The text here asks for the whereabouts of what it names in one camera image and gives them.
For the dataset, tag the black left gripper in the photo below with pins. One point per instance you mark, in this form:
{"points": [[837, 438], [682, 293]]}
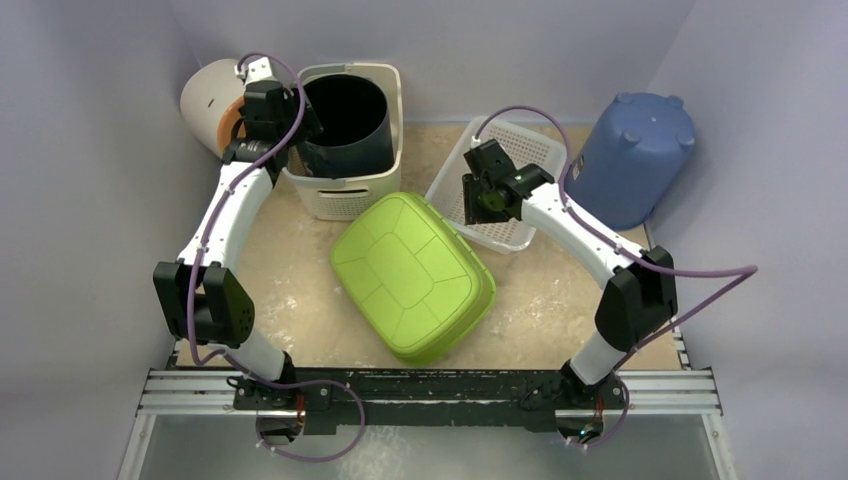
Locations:
{"points": [[309, 127]]}

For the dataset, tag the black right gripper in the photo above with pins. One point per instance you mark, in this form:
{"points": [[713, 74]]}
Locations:
{"points": [[477, 201]]}

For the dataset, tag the black cylindrical bucket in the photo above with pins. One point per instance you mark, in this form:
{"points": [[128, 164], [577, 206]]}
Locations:
{"points": [[356, 135]]}

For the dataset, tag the white lattice plastic basket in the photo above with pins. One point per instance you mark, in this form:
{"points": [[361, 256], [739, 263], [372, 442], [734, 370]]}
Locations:
{"points": [[524, 146]]}

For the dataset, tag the lime green plastic basin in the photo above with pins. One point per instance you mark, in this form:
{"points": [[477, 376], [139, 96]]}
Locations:
{"points": [[413, 277]]}

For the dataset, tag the blue plastic bucket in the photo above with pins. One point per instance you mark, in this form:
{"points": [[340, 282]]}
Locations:
{"points": [[632, 155]]}

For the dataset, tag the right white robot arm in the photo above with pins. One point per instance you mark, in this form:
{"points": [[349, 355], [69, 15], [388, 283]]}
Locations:
{"points": [[638, 293]]}

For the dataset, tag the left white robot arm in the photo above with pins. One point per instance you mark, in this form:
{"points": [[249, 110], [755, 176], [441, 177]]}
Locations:
{"points": [[199, 293]]}

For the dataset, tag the cream perforated storage basket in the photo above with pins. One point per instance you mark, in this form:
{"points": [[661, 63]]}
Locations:
{"points": [[344, 199]]}

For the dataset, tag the white pastel drawer cabinet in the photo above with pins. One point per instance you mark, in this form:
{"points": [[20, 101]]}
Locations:
{"points": [[209, 104]]}

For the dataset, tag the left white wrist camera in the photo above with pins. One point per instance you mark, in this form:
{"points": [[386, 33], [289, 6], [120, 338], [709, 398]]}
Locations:
{"points": [[251, 71]]}

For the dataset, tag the aluminium rail base frame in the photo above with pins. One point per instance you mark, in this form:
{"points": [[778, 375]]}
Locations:
{"points": [[195, 423]]}

